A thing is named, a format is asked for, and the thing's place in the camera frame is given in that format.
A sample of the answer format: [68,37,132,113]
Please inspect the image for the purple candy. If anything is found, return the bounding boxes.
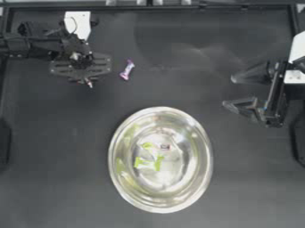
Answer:
[118,58,136,82]

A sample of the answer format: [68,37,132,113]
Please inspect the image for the steel bowl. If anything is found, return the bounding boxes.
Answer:
[107,106,214,214]

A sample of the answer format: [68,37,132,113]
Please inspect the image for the green candy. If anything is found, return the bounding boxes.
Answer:
[134,155,166,172]
[140,142,159,159]

